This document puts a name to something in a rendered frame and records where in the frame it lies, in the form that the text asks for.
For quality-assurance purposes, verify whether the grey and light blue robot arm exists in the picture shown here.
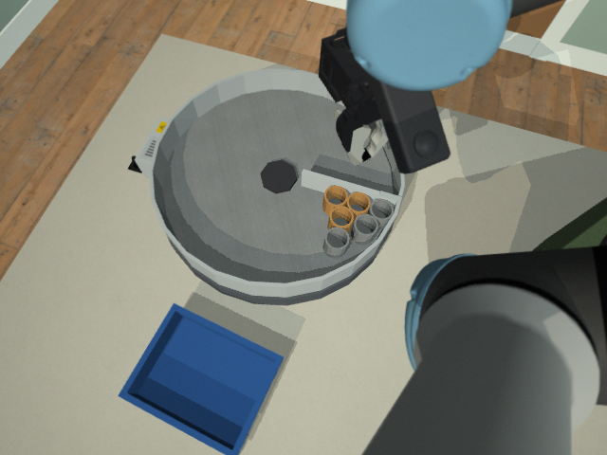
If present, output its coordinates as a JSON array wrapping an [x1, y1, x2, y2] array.
[[346, 0, 607, 455]]

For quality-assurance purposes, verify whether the blue crate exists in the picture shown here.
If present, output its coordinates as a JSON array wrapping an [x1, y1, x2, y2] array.
[[119, 303, 281, 455]]

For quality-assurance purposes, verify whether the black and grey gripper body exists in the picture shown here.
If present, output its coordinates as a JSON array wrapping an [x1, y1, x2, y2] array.
[[319, 27, 381, 125]]

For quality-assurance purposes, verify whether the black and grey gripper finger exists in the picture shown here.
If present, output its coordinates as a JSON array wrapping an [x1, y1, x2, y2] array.
[[335, 104, 371, 166], [362, 119, 388, 162]]

